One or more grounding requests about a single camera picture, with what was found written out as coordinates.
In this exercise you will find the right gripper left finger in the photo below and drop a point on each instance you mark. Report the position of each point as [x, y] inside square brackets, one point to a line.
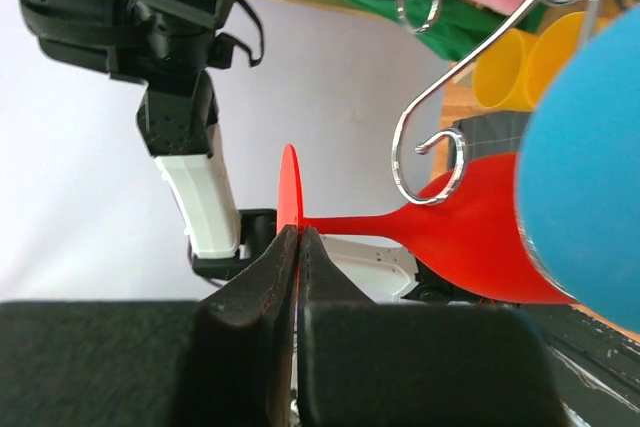
[237, 371]

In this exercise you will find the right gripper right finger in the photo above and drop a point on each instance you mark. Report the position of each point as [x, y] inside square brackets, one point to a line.
[361, 363]

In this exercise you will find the red wine glass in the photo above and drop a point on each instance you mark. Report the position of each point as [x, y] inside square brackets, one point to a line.
[471, 239]

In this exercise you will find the yellow wine glass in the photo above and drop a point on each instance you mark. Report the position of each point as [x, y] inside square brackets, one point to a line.
[498, 80]
[551, 52]

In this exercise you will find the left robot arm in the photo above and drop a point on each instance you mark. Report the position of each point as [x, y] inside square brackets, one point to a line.
[132, 139]

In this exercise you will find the blue wine glass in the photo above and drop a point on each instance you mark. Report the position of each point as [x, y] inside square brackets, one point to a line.
[577, 179]

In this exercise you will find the wooden clothes rack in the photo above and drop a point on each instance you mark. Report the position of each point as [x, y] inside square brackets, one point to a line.
[458, 100]

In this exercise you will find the chrome wine glass rack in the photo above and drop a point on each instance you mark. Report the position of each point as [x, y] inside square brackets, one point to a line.
[460, 143]

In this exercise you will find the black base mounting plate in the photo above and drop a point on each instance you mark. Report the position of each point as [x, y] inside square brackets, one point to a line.
[596, 368]

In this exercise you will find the dark grey folded cloth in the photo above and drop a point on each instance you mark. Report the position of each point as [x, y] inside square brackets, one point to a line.
[492, 133]

